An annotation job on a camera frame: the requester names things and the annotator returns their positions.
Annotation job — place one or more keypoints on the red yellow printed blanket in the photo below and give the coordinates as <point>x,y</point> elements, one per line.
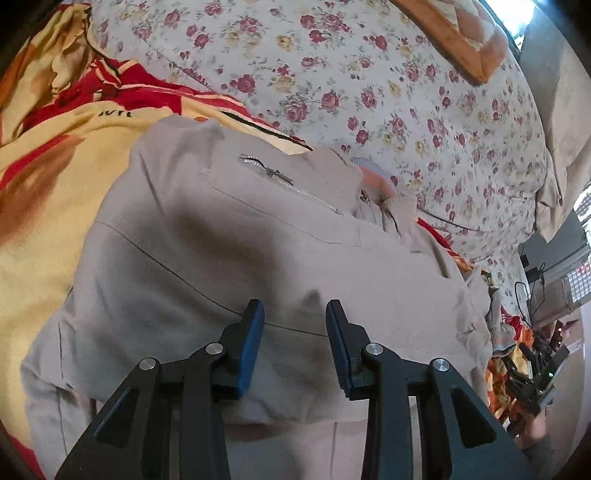
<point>46,184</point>

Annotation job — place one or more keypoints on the orange patterned pillow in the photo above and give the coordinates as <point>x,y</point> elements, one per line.
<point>461,37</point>

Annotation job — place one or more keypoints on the beige zip jacket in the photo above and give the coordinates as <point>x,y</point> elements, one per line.
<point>207,254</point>

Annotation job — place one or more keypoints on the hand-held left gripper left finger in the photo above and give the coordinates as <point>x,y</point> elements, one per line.
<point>249,350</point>

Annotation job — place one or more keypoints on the beige cloth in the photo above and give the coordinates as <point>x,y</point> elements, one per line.
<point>568,115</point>

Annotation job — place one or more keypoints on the floral bed sheet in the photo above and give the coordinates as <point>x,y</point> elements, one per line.
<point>346,92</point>

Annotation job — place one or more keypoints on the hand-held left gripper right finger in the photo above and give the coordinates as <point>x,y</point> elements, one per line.
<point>339,350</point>

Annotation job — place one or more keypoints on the person's right hand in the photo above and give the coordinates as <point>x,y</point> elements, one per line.
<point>535,429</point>

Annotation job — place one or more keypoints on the bright window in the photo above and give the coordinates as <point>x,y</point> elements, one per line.
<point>512,18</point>

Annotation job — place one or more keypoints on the person's right forearm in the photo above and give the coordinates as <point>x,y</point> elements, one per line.
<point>547,459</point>

